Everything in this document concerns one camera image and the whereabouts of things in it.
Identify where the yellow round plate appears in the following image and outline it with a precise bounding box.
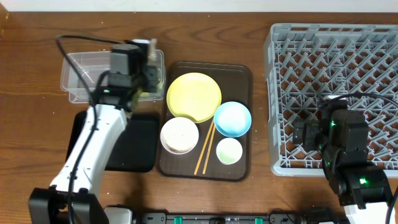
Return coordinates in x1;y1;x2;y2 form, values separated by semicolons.
166;72;222;123

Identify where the light blue bowl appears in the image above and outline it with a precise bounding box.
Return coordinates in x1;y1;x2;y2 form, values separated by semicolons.
214;101;252;138

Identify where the white rice bowl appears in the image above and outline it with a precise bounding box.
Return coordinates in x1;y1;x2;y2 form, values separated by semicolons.
160;117;199;155

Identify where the small white green cup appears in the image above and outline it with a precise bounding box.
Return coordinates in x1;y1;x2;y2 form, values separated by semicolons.
216;138;243;165

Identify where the wooden chopstick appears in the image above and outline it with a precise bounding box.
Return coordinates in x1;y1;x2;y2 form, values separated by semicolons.
202;122;216;174
193;119;214;175

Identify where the green snack wrapper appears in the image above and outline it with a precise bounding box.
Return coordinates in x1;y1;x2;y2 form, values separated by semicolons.
130;89;142;111

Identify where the pile of rice grains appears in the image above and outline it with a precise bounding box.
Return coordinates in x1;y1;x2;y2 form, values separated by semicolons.
165;134;190;153

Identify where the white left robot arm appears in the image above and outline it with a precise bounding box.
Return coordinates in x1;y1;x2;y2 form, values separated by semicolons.
28;35;158;223

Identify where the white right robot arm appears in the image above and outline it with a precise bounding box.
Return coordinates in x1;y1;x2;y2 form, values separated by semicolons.
292;97;397;223

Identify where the clear plastic waste bin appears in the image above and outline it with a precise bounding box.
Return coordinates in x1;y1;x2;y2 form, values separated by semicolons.
60;50;166;104

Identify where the grey plastic dishwasher rack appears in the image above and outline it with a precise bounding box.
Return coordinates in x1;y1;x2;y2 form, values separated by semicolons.
264;23;397;178

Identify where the black plastic waste tray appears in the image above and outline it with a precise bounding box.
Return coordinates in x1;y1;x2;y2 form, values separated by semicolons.
65;111;160;173

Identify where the dark brown serving tray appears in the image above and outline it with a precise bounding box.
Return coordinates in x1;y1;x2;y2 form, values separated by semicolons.
159;62;252;182

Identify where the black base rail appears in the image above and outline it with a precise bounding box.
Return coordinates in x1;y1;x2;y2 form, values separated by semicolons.
104;205;343;224

